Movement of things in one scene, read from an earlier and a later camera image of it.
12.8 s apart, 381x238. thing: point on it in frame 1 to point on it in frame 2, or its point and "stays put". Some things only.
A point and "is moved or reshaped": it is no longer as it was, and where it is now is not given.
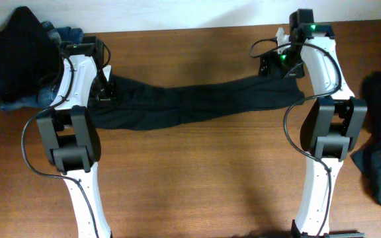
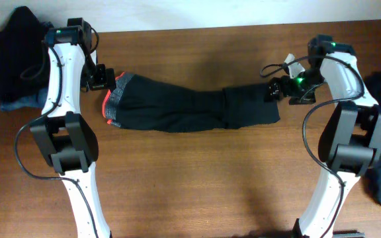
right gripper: [272, 65] to [286, 81]
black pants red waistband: [121, 104] is moved or reshaped
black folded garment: [22, 59] stays put
